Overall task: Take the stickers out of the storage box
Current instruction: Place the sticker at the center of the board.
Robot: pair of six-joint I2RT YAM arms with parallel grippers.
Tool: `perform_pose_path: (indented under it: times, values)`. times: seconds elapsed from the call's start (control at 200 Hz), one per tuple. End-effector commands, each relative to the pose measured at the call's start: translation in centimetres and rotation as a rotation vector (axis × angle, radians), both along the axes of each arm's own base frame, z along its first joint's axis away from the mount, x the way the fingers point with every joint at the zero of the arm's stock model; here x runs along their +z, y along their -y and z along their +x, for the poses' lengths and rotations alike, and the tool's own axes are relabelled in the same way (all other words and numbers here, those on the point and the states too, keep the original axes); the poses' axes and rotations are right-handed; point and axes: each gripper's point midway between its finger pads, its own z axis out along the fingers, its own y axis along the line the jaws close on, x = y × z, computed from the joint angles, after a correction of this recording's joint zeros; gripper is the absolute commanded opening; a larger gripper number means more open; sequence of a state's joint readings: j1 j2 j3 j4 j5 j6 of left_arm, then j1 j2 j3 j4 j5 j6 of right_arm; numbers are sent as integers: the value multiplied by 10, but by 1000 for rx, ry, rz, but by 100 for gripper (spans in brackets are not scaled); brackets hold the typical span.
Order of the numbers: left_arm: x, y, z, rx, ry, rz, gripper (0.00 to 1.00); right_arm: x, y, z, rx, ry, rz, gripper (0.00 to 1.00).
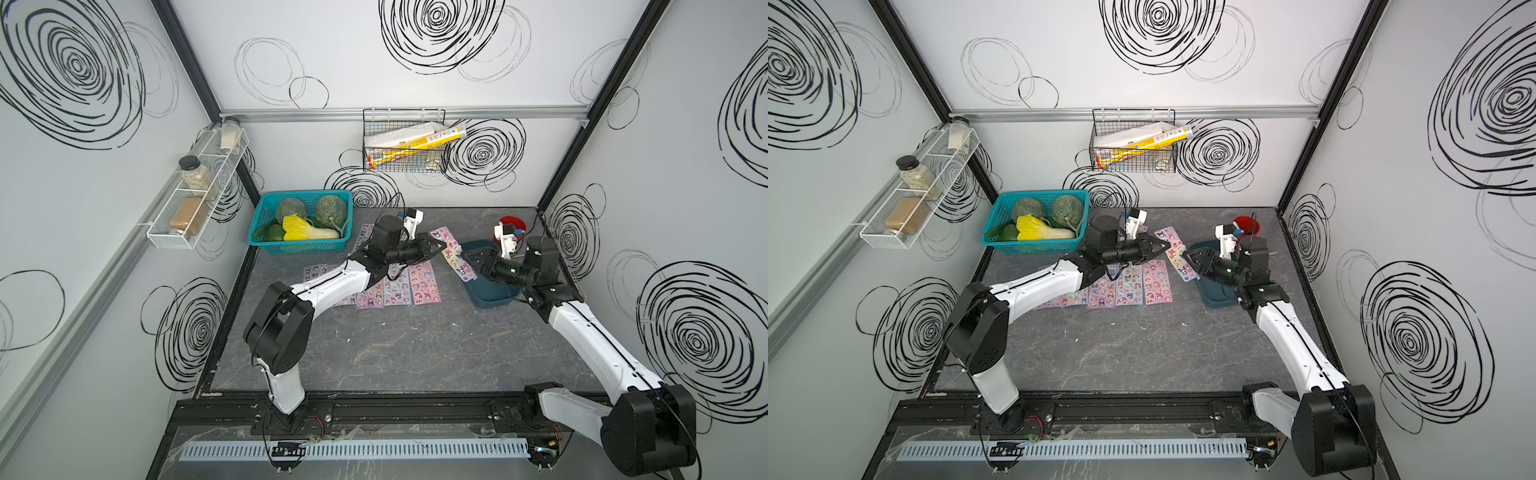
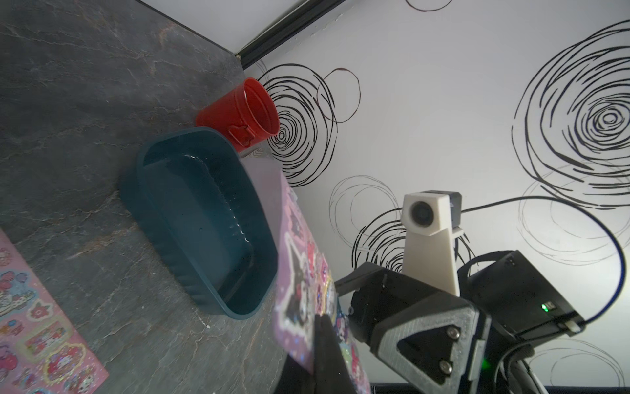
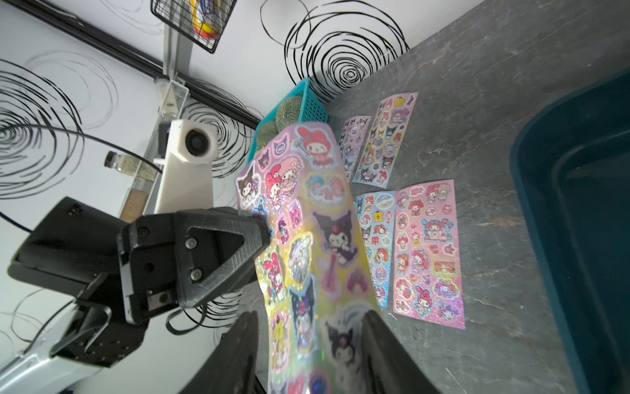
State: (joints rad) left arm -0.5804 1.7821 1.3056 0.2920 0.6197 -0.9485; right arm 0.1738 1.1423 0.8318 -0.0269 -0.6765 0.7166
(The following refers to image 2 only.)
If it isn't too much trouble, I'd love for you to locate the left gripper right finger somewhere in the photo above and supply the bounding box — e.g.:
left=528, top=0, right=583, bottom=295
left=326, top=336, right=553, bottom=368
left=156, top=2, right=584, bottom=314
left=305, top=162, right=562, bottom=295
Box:
left=314, top=315, right=356, bottom=394

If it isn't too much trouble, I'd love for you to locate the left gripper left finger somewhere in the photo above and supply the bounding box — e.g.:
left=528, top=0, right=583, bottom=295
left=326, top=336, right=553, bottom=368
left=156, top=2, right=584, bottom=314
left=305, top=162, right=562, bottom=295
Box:
left=272, top=356, right=315, bottom=394

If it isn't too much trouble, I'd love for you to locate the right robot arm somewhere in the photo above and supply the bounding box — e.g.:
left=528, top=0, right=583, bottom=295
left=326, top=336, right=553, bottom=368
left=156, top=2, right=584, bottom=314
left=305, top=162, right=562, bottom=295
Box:
left=336, top=251, right=585, bottom=393

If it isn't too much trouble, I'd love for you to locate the red cup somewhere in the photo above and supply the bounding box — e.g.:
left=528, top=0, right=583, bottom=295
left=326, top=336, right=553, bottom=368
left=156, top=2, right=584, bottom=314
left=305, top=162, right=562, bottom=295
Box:
left=195, top=78, right=280, bottom=153

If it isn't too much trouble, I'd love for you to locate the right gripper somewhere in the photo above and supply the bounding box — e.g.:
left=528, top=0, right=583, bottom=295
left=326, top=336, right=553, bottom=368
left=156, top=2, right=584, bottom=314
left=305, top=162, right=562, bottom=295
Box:
left=335, top=262, right=492, bottom=393

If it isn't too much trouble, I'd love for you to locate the pink My Melody sticker sheet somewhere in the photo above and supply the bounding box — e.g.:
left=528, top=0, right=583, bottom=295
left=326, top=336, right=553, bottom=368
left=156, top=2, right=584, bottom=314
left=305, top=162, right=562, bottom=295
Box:
left=1, top=233, right=108, bottom=393

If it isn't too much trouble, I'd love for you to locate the dark teal storage box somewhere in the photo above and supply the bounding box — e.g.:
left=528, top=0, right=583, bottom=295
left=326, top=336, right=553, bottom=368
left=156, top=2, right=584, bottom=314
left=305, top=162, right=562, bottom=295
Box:
left=120, top=127, right=277, bottom=320

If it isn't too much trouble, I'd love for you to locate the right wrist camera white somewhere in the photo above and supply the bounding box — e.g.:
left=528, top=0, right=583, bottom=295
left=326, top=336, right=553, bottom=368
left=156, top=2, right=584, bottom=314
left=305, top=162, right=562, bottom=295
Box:
left=400, top=190, right=464, bottom=296

